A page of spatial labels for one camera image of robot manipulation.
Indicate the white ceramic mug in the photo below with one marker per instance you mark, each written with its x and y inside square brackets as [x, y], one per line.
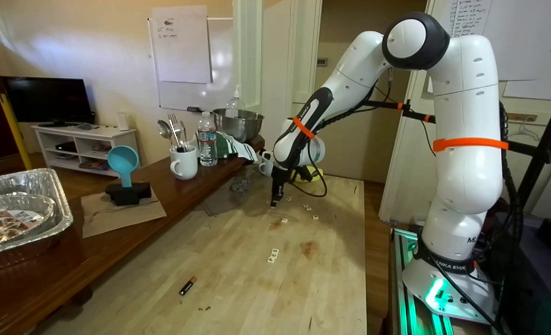
[182, 165]

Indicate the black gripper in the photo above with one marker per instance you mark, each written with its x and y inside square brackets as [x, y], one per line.
[279, 176]

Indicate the white television shelf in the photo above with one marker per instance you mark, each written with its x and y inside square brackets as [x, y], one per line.
[89, 133]

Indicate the aluminum robot stand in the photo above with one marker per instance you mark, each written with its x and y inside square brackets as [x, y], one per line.
[402, 292]

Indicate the white paper sheet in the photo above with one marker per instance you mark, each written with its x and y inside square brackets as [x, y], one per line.
[181, 44]

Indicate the white refrigerator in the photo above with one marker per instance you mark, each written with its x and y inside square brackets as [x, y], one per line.
[406, 180]

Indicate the yellow measuring stick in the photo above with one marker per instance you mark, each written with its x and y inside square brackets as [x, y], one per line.
[15, 133]

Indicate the white door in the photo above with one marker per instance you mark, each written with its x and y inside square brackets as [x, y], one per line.
[268, 50]

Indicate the clear pump dispenser bottle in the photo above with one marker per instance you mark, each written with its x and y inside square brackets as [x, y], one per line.
[233, 109]

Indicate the metal spoon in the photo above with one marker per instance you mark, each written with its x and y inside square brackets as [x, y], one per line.
[164, 130]
[179, 128]

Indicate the dark wooden side table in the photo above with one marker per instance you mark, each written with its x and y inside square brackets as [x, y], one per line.
[39, 286]

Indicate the black stand post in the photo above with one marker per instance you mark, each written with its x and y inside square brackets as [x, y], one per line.
[545, 143]

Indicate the aluminum foil tray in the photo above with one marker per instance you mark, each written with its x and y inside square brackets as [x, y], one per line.
[45, 187]

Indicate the brown cardboard sheet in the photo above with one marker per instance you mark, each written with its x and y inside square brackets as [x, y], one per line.
[119, 217]

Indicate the large steel mixing bowl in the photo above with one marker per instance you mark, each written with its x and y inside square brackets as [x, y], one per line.
[244, 124]

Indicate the black funnel base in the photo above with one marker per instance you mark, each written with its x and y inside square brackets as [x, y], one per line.
[127, 195]

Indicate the whiteboard with handwriting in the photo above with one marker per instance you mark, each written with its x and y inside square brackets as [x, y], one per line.
[536, 50]

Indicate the wall light switch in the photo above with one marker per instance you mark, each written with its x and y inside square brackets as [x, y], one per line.
[320, 63]

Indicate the white wall whiteboard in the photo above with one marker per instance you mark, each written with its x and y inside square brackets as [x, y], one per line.
[222, 63]

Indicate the black camera boom bar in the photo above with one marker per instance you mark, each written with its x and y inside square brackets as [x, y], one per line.
[415, 113]

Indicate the black marker pen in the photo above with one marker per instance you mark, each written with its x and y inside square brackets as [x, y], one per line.
[186, 286]

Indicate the clear water bottle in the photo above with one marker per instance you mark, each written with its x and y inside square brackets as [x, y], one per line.
[207, 143]

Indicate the green striped white towel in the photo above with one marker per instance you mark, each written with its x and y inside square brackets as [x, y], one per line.
[240, 150]

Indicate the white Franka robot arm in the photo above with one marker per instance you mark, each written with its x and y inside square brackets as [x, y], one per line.
[467, 187]

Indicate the yellow banana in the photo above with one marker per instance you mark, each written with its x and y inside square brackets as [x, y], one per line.
[311, 174]

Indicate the black flat television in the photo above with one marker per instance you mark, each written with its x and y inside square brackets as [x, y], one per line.
[48, 100]

